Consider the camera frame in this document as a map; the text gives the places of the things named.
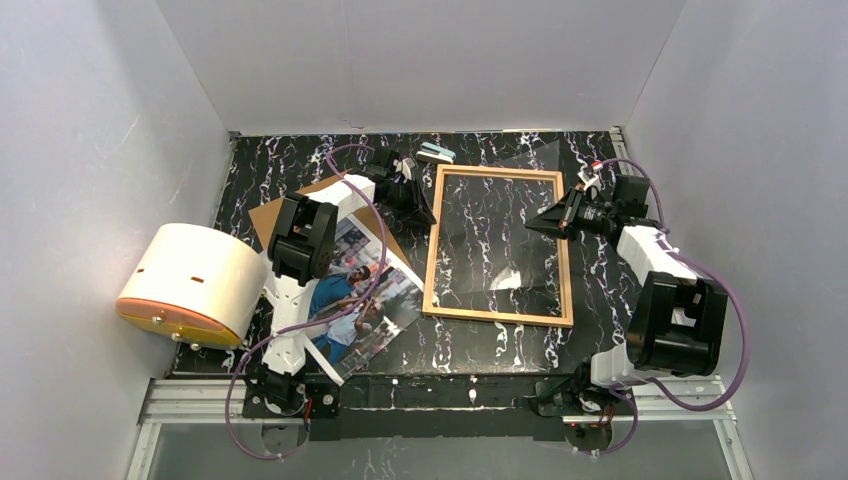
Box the wooden picture frame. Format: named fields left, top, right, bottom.
left=421, top=164, right=575, bottom=329

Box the brown cardboard backing board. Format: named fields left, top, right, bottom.
left=249, top=177, right=383, bottom=249

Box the printed colour photo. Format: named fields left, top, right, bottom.
left=304, top=218, right=423, bottom=380

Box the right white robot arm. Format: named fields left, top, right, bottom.
left=525, top=175, right=728, bottom=387

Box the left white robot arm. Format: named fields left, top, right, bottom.
left=259, top=146, right=435, bottom=385

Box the teal white stapler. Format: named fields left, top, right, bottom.
left=415, top=142, right=456, bottom=164

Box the white cylindrical orange-based device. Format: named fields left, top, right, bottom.
left=115, top=223, right=269, bottom=350

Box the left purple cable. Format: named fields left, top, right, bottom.
left=225, top=144, right=391, bottom=463

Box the purple cable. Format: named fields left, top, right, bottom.
left=582, top=157, right=753, bottom=458
left=225, top=144, right=391, bottom=463

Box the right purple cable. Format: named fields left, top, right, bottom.
left=582, top=157, right=753, bottom=458

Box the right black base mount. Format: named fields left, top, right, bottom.
left=524, top=362, right=639, bottom=457

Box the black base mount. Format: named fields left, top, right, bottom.
left=242, top=364, right=341, bottom=420
left=524, top=362, right=639, bottom=457

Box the aluminium rail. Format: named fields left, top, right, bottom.
left=137, top=377, right=737, bottom=425

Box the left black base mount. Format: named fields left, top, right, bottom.
left=242, top=364, right=341, bottom=420

